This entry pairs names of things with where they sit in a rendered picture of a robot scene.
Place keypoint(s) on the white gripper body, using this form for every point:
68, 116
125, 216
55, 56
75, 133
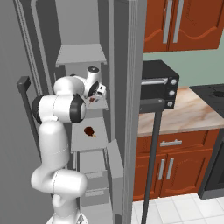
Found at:
100, 96

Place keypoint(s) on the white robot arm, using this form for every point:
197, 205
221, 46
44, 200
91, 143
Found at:
55, 151

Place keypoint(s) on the grey freezer shelf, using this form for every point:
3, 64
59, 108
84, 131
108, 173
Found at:
80, 55
87, 144
99, 105

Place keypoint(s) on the red-brown hot dog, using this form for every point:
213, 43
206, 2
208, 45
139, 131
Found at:
91, 99

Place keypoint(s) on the grey fridge door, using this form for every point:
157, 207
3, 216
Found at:
131, 87

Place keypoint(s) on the grey freezer drawer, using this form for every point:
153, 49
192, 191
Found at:
96, 192
92, 162

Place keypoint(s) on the grey door bin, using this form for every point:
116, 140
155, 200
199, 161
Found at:
116, 169

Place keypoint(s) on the red-brown base cupboard door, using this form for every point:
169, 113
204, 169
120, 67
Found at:
189, 172
145, 178

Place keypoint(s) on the grey freezer door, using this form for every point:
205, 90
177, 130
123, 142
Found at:
11, 145

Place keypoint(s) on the brown chicken drumstick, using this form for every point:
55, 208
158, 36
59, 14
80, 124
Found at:
88, 131

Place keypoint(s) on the black toaster oven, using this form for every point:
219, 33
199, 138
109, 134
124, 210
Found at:
159, 73

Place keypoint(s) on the grey fridge body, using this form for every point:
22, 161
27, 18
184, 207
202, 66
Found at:
81, 23

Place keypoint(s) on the red-brown drawer front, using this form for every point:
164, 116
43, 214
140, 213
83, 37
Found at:
192, 140

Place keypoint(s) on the black hob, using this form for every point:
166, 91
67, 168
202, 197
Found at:
210, 97

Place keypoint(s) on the dark grey oven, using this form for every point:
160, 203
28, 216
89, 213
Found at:
214, 172

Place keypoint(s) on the red-brown wall cupboard door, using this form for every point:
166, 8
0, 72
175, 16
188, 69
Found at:
201, 23
153, 26

